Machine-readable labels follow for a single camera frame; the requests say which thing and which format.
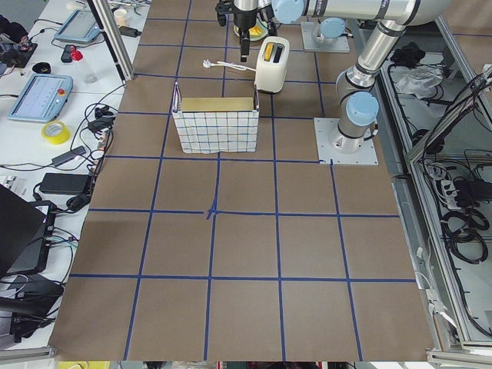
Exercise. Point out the aluminium frame post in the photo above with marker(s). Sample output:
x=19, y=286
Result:
x=113, y=39

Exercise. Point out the blue teach pendant far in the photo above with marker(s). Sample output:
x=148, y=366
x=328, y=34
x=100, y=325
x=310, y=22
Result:
x=79, y=28

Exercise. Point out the yellow tape roll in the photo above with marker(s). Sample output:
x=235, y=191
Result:
x=55, y=132

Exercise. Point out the black power brick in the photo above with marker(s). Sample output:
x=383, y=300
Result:
x=60, y=183

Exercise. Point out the toast slice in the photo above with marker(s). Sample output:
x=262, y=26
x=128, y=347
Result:
x=268, y=51

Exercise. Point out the black laptop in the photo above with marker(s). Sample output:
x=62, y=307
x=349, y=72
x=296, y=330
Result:
x=25, y=229

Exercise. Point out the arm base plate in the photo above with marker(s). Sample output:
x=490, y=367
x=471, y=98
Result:
x=326, y=36
x=335, y=149

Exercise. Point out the blue teach pendant near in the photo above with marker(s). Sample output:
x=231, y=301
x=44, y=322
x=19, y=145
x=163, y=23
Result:
x=42, y=98

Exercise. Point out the blue teach pendant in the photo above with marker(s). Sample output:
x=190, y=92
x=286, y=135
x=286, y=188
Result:
x=79, y=28
x=42, y=98

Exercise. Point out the white toaster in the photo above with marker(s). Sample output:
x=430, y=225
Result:
x=270, y=76

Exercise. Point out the wire grid basket with wood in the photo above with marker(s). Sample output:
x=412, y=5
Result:
x=211, y=125

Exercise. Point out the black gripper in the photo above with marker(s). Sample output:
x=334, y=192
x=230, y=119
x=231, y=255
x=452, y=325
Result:
x=243, y=20

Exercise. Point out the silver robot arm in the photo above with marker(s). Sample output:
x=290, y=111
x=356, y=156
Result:
x=245, y=16
x=359, y=108

